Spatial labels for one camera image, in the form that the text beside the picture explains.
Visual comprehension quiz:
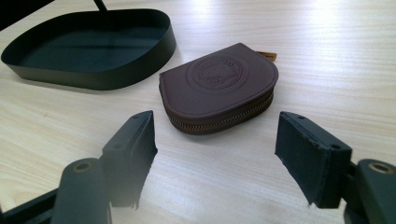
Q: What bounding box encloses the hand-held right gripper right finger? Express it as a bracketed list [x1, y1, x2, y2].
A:
[275, 111, 353, 209]

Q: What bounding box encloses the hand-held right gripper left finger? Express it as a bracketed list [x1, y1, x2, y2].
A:
[100, 110, 159, 210]

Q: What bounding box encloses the brown leather coin pouch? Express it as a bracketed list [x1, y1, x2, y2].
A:
[158, 42, 280, 136]

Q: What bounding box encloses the black oval tray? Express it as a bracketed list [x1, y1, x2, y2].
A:
[0, 8, 177, 91]

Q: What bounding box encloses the black metal stand leg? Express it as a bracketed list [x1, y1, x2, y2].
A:
[92, 0, 108, 12]

